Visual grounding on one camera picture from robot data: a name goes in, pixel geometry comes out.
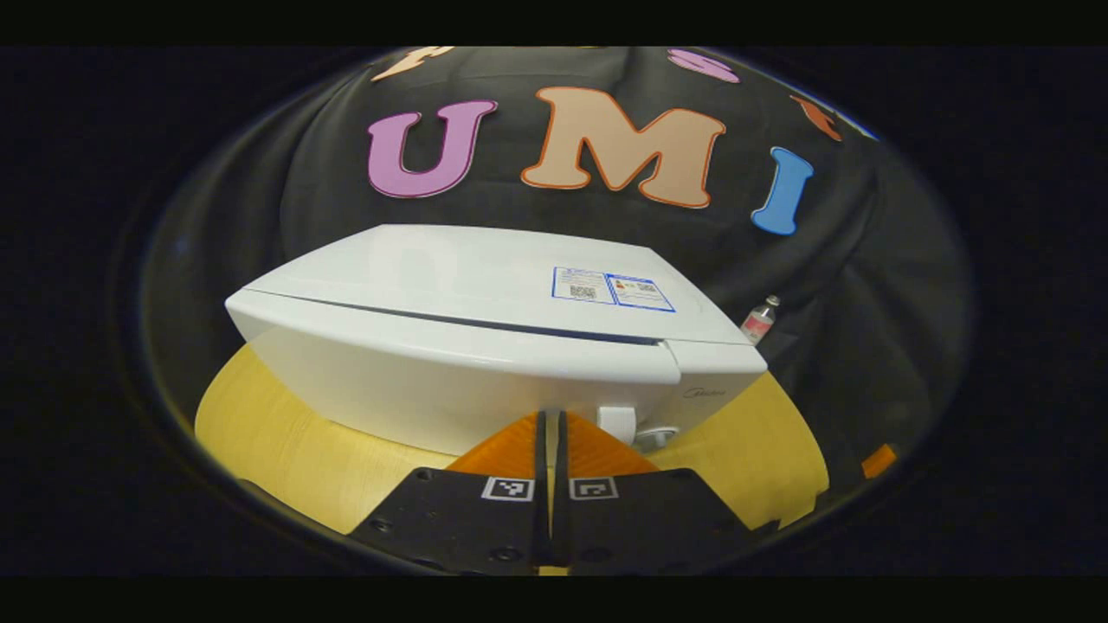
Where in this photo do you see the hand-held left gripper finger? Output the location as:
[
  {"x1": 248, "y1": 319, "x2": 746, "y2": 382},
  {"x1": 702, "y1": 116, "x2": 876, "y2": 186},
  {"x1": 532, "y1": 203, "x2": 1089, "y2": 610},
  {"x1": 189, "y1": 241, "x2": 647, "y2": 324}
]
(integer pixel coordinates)
[
  {"x1": 346, "y1": 411, "x2": 551, "y2": 576},
  {"x1": 551, "y1": 410, "x2": 780, "y2": 576}
]

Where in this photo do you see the white microwave oven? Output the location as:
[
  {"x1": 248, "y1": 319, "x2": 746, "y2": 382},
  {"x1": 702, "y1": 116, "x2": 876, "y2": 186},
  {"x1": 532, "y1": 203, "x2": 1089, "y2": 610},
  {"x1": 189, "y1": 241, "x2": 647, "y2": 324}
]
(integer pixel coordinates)
[{"x1": 225, "y1": 224, "x2": 769, "y2": 458}]

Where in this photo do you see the black backdrop cloth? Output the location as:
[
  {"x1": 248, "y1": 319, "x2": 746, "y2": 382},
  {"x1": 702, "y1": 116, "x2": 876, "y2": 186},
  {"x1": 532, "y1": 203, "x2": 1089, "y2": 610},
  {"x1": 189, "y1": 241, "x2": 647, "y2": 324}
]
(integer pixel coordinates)
[{"x1": 138, "y1": 48, "x2": 975, "y2": 520}]

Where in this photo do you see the small bottle with red label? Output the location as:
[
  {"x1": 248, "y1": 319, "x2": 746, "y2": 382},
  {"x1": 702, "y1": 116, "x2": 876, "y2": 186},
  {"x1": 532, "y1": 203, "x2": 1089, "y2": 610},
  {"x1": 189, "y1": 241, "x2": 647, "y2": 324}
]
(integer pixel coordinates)
[{"x1": 740, "y1": 295, "x2": 782, "y2": 345}]

